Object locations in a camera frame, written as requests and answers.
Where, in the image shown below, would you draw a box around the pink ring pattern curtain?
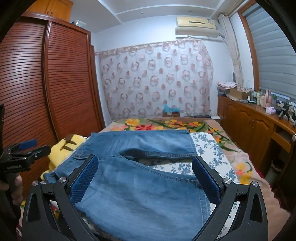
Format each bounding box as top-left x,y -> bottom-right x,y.
96,39 -> 214,120

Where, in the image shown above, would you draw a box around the beige tied curtain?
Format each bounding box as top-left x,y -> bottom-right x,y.
217,14 -> 245,88

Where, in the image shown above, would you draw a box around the white air conditioner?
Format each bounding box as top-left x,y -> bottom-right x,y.
174,16 -> 226,42

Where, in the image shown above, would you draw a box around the row of toiletry bottles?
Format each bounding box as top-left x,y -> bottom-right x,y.
247,89 -> 266,107

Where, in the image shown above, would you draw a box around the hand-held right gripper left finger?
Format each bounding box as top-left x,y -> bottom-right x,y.
22,155 -> 100,241

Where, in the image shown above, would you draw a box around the yellow plush toy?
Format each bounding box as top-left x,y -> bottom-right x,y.
40,134 -> 87,181

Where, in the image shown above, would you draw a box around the blue cloth bundle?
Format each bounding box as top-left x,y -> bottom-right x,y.
163,104 -> 180,113

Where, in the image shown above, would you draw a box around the wooden overhead cabinet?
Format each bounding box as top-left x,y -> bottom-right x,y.
28,0 -> 73,22

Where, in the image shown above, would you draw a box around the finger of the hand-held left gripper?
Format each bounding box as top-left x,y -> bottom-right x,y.
10,146 -> 51,163
5,140 -> 38,154

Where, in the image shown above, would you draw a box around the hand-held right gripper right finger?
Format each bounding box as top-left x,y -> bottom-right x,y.
192,156 -> 270,241

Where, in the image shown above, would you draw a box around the white waste bin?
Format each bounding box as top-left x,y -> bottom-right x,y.
272,159 -> 285,177

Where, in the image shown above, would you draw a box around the wooden sideboard cabinet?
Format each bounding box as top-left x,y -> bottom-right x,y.
217,94 -> 296,183

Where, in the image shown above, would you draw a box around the person's left hand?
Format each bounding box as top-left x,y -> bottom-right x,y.
9,175 -> 23,207

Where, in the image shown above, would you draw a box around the colourful flower blanket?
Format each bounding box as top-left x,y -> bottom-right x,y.
18,118 -> 292,241

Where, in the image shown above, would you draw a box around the grey window blind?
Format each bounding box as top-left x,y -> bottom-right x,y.
242,0 -> 296,96

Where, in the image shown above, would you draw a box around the pile of pink fabric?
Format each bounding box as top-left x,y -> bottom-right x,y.
217,82 -> 238,95

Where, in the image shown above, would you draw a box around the white blue floral sheet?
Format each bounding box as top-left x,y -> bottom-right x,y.
50,133 -> 241,232

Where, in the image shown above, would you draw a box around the open cardboard box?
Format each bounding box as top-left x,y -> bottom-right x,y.
229,87 -> 251,100

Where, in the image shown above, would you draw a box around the wooden slatted wardrobe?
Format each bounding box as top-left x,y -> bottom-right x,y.
0,10 -> 105,200

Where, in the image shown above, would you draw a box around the blue denim pants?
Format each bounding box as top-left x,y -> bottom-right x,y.
43,130 -> 211,233

